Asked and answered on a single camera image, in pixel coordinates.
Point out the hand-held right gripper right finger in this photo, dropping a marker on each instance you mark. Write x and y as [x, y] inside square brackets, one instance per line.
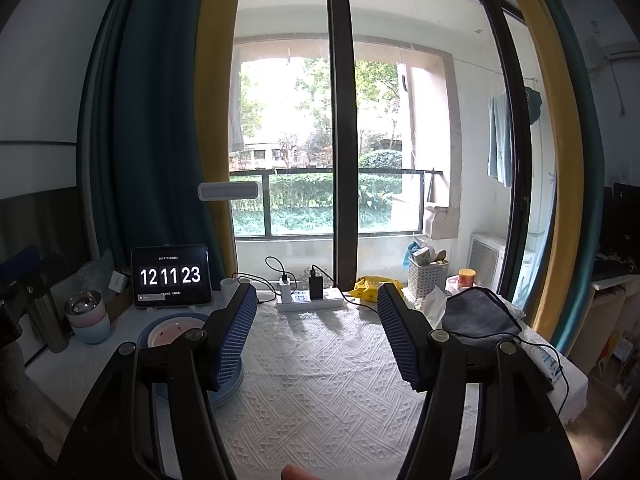
[400, 340]

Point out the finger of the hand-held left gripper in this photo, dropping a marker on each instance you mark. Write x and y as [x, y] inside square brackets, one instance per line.
[20, 262]
[52, 272]

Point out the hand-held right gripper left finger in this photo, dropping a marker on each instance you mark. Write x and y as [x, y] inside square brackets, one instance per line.
[235, 340]

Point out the light blue plate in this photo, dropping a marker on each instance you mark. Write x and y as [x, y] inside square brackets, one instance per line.
[230, 385]

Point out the pink-lined grey bowl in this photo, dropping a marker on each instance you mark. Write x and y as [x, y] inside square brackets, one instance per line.
[170, 332]

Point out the person's right hand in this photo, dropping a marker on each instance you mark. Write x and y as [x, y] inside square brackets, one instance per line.
[300, 473]

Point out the steel thermos flask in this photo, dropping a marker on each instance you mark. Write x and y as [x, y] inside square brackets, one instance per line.
[50, 325]

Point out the clear plastic bag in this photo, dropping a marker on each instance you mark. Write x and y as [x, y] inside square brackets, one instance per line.
[95, 270]

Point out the yellow plastic bag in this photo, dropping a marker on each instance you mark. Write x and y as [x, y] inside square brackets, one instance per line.
[370, 290]

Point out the white lattice basket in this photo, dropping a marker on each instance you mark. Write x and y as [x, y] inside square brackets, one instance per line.
[425, 280]

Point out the small white box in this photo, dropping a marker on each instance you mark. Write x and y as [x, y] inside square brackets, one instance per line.
[117, 281]

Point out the white charger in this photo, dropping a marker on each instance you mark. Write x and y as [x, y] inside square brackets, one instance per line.
[285, 292]

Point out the brown cardboard box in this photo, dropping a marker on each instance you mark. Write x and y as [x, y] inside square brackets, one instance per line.
[120, 305]

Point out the white power strip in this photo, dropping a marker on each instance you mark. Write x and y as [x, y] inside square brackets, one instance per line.
[330, 300]

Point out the grey cloth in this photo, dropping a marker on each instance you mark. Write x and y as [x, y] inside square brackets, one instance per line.
[480, 310]

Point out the blue plastic packet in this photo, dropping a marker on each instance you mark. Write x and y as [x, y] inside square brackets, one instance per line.
[411, 255]

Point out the white textured tablecloth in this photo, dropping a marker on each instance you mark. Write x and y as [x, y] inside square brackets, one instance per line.
[325, 385]

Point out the orange lid jar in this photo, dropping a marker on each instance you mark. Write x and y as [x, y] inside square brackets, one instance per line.
[467, 280]

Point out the tablet showing clock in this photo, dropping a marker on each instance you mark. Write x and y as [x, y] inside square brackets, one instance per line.
[170, 275]

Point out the black charger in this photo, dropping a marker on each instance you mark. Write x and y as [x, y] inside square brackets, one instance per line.
[316, 287]

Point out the outdoor air conditioner unit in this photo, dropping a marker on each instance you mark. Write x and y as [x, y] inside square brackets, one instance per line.
[487, 260]

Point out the white plastic packet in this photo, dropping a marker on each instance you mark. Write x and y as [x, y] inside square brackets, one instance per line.
[545, 360]

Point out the white desk lamp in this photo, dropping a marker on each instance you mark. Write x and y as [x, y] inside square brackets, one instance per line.
[227, 191]

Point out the teal curtain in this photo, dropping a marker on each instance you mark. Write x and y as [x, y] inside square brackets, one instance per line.
[590, 210]
[150, 135]

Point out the balcony railing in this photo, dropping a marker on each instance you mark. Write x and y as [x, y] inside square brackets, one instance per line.
[300, 172]

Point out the white desk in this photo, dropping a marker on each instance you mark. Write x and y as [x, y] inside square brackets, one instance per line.
[607, 320]

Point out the pale blue hanging towel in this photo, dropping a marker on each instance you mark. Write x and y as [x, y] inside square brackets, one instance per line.
[500, 140]

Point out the yellow curtain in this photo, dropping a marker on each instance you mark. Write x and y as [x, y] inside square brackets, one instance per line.
[555, 160]
[215, 110]

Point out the white hanging cloth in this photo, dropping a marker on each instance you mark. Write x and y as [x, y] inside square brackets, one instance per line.
[236, 100]

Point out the black monitor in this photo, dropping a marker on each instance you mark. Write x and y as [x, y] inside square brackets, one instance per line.
[627, 220]

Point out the dark teal hanging garment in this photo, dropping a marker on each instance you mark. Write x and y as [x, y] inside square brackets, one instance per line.
[534, 105]

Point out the dark window frame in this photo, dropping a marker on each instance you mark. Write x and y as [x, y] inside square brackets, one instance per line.
[342, 110]

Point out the wall air conditioner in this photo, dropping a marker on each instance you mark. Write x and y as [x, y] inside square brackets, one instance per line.
[625, 50]

